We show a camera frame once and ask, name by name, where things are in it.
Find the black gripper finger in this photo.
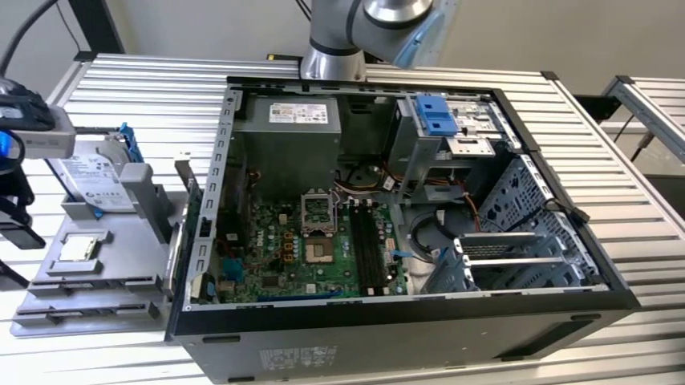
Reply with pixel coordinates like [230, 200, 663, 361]
[0, 218, 47, 290]

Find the black RAM slot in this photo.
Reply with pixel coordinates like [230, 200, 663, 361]
[368, 201, 392, 297]
[349, 201, 374, 297]
[361, 201, 386, 297]
[354, 201, 380, 297]

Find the silver CPU chip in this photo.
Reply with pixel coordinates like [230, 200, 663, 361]
[57, 236, 102, 261]

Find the hard disk in blue carrier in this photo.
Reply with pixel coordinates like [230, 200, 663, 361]
[42, 119, 147, 220]

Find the grey plastic parts rack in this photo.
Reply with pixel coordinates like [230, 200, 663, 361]
[10, 162, 186, 340]

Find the black wrist-mounted device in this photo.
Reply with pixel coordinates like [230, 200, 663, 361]
[0, 78, 57, 130]

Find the teal board connector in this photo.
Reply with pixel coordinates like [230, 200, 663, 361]
[222, 258, 246, 282]

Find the green motherboard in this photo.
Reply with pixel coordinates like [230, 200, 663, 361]
[214, 196, 412, 304]

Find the grey power supply unit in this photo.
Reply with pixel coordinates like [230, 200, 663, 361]
[233, 95, 344, 201]

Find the blue expansion slot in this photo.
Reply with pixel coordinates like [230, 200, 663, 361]
[256, 289, 345, 302]

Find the CPU socket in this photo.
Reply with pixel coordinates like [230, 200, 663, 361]
[304, 235, 344, 265]

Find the round black case speaker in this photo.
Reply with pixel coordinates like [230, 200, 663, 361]
[342, 164, 382, 189]

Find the black grey PC case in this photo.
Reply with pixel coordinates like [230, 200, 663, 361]
[164, 71, 644, 384]

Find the silver metal drive cage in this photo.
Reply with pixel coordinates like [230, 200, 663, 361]
[388, 94, 516, 201]

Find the blue plastic drive latch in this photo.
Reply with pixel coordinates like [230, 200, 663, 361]
[415, 95, 460, 137]

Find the perforated silver disk bay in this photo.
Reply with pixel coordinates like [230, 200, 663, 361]
[423, 230, 596, 294]

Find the black case side latch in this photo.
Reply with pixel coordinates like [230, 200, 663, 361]
[543, 198, 591, 224]

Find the aluminium slat side table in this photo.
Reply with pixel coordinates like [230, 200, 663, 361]
[599, 74, 685, 161]

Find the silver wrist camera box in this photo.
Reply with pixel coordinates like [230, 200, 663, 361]
[10, 115, 78, 160]

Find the graphics card silver bracket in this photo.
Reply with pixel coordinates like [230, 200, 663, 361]
[165, 150, 209, 292]

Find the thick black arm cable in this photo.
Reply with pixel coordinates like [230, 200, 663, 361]
[0, 0, 62, 75]

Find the black vertical post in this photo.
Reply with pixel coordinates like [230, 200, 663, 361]
[69, 0, 127, 55]

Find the metal socket cover frame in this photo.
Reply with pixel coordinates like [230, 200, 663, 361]
[300, 187, 341, 237]

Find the thin wire locking lever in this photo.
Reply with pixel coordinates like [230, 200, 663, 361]
[332, 191, 345, 237]

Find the yellow white wire bundle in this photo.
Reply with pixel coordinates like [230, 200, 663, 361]
[334, 176, 397, 197]

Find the thick black cable loop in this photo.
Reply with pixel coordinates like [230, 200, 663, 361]
[411, 212, 449, 264]

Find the red black twisted wire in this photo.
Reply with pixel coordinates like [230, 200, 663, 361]
[461, 192, 484, 233]

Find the black bracket between tables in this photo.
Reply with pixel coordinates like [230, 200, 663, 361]
[573, 94, 624, 120]

